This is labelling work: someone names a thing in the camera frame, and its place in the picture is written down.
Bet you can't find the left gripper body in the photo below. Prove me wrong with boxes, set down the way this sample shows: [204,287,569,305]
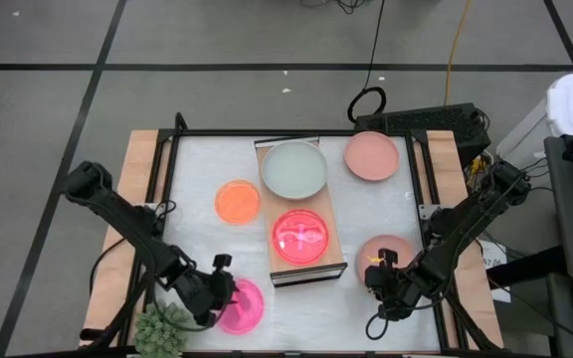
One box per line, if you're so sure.
[174,254,236,328]

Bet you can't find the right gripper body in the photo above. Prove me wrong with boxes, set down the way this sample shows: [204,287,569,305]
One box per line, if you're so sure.
[373,248,420,322]

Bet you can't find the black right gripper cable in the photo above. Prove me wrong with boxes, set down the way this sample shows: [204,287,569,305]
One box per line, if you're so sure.
[364,307,393,342]

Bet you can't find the black aluminium table frame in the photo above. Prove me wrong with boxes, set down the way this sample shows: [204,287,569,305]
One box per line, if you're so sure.
[80,111,504,358]

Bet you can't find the wooden tray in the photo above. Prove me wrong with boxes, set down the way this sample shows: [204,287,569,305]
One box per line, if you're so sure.
[254,136,348,288]

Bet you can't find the black desk leg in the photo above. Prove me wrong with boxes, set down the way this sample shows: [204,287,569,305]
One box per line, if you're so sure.
[484,246,566,289]

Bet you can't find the white paper sheet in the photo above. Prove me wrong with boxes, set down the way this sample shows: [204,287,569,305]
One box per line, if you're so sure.
[477,241,511,304]

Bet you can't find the black floor cable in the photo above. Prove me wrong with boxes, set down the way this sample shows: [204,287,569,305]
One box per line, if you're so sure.
[346,0,387,124]

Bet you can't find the yellow cable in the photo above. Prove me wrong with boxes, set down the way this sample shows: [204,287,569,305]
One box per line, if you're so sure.
[444,0,473,106]

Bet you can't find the pink matte plate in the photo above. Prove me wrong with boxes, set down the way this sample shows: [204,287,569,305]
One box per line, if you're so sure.
[343,130,401,182]
[356,234,417,285]

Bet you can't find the pale green plate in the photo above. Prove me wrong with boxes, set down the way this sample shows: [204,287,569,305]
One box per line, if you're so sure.
[260,140,328,201]

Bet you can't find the black computer case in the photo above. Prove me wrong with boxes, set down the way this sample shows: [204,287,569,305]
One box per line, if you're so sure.
[354,102,491,168]

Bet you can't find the green succulent plant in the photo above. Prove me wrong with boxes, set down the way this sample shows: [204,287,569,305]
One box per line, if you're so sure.
[133,299,192,358]

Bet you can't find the black base cable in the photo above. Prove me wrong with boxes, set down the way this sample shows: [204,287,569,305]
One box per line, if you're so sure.
[88,237,128,299]

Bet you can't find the black cable bundle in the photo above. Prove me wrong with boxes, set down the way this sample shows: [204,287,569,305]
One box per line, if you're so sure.
[299,0,367,15]

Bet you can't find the orange translucent plate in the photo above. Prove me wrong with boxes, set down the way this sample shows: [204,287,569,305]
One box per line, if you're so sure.
[271,208,330,267]
[214,179,263,226]

